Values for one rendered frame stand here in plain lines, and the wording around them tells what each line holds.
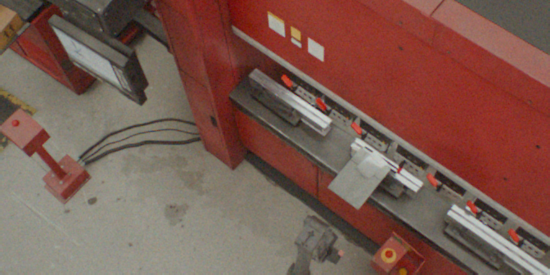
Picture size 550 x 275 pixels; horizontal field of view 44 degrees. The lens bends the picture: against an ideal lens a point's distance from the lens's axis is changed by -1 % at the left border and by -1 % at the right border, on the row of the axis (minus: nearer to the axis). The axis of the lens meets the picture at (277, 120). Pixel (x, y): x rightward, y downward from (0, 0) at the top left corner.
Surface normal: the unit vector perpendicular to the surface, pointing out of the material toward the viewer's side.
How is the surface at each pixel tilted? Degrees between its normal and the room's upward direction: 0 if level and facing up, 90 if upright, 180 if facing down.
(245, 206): 0
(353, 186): 0
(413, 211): 0
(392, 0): 90
